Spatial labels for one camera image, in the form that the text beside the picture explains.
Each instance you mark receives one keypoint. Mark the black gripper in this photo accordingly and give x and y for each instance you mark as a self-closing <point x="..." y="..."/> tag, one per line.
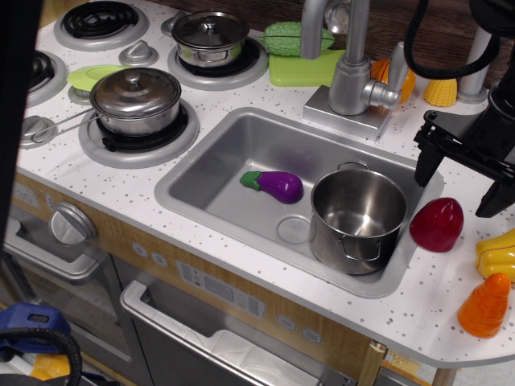
<point x="483" y="142"/>

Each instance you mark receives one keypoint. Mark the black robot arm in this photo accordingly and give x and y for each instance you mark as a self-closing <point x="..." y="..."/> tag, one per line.
<point x="495" y="17"/>

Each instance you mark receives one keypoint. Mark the red toy sweet potato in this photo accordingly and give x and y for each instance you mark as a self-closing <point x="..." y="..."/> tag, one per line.
<point x="438" y="225"/>

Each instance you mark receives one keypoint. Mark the steel pot in sink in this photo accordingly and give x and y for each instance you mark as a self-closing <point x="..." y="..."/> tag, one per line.
<point x="357" y="214"/>

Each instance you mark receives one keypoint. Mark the grey toy sink basin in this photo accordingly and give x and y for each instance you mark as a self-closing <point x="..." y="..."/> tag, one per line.
<point x="205" y="186"/>

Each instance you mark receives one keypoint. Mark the lidded steel pot on burner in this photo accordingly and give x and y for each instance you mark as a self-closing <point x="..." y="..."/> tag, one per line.
<point x="209" y="38"/>

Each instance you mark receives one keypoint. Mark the yellow toy bell pepper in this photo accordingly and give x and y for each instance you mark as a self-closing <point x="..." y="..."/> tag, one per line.
<point x="496" y="255"/>

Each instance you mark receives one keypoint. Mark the yellow toy corn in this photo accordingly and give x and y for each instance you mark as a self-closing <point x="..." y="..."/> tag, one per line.
<point x="441" y="93"/>

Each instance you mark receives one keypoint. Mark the silver toy faucet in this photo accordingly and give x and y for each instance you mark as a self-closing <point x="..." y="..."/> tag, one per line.
<point x="355" y="103"/>

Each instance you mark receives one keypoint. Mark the orange toy fruit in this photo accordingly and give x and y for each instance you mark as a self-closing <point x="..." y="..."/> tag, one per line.
<point x="380" y="71"/>

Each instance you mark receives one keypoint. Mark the orange toy carrot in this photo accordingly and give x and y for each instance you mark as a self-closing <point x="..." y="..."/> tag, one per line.
<point x="483" y="312"/>

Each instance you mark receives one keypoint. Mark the purple toy eggplant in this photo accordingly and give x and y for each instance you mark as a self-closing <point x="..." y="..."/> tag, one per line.
<point x="285" y="187"/>

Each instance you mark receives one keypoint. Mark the green plastic cutting board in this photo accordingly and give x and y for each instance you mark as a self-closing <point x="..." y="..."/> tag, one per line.
<point x="290" y="71"/>

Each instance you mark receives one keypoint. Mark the green toy bitter gourd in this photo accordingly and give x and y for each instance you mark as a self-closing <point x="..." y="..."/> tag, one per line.
<point x="291" y="39"/>

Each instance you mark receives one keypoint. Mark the back right stove burner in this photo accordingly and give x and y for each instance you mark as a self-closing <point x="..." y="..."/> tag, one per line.
<point x="249" y="67"/>

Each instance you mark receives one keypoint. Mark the grey stove knob top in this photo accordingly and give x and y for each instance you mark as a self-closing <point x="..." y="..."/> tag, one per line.
<point x="167" y="25"/>

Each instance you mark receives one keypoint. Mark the grey stove knob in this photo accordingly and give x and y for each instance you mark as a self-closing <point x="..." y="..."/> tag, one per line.
<point x="140" y="54"/>
<point x="37" y="131"/>
<point x="167" y="25"/>

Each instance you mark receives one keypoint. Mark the front stove burner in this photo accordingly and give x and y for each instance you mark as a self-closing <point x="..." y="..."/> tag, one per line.
<point x="120" y="152"/>

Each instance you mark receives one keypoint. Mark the grey stove knob centre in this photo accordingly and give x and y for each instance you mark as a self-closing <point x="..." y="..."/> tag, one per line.
<point x="140" y="54"/>

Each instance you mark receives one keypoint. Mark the green plastic plate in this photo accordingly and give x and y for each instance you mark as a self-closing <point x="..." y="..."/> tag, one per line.
<point x="86" y="77"/>

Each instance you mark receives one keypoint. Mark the silver oven dial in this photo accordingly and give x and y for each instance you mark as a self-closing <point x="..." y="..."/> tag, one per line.
<point x="70" y="226"/>

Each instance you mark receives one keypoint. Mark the back left stove burner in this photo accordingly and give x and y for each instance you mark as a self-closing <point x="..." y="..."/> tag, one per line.
<point x="100" y="26"/>

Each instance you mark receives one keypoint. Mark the left edge stove burner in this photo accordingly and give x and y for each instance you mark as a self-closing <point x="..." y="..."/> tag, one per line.
<point x="48" y="77"/>

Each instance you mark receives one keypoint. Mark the grey stove knob left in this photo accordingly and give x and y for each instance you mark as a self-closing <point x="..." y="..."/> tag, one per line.
<point x="37" y="131"/>

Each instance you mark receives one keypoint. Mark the blue clamp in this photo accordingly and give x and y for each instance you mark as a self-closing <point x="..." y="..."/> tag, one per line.
<point x="25" y="316"/>

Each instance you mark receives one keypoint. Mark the lidded steel saucepan with handle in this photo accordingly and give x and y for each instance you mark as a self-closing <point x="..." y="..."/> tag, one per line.
<point x="135" y="102"/>

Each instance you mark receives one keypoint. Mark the grey dishwasher door handle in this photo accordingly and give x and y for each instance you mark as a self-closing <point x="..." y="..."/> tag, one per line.
<point x="187" y="342"/>

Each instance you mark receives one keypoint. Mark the grey oven door handle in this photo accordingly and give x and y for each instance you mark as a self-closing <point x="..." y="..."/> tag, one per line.
<point x="78" y="272"/>

